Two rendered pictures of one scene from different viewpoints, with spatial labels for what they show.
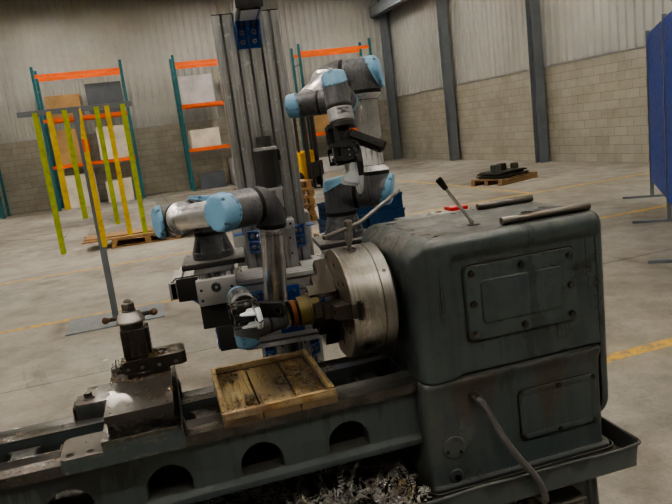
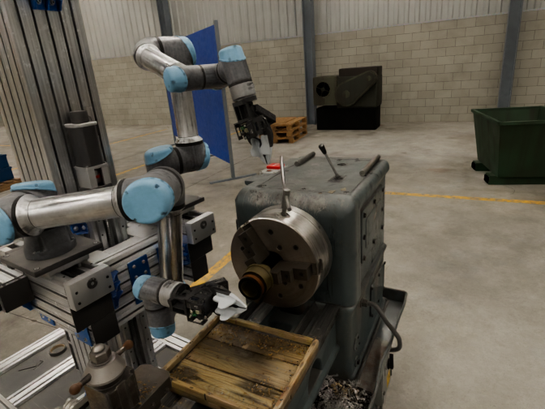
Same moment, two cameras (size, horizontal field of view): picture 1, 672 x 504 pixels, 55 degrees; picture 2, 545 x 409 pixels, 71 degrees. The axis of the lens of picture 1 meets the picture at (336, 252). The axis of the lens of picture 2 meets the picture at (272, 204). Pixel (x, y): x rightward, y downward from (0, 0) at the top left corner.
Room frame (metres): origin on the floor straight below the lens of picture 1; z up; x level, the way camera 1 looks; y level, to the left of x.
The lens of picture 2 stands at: (1.04, 0.79, 1.67)
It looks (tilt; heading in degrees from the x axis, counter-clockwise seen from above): 20 degrees down; 313
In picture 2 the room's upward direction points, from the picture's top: 5 degrees counter-clockwise
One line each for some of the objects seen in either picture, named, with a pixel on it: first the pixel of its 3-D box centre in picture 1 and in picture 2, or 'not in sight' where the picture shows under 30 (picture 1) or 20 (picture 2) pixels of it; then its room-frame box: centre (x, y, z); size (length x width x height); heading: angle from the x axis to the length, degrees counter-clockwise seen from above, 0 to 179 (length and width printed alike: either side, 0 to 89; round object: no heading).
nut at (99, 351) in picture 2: (127, 304); (100, 352); (1.72, 0.58, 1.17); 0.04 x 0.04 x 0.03
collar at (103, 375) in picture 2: (129, 316); (103, 365); (1.72, 0.58, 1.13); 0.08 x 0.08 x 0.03
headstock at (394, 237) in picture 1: (477, 280); (318, 217); (1.92, -0.42, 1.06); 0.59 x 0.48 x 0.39; 104
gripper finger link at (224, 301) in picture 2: (250, 314); (227, 303); (1.73, 0.26, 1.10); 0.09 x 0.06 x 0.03; 14
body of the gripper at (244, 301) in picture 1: (244, 311); (195, 301); (1.83, 0.29, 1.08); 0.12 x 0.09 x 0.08; 14
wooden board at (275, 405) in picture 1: (269, 384); (241, 362); (1.73, 0.23, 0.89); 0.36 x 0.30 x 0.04; 14
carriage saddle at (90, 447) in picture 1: (126, 412); not in sight; (1.64, 0.61, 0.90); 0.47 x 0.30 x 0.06; 14
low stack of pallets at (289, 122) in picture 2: not in sight; (283, 129); (7.16, -6.35, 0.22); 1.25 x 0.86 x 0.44; 109
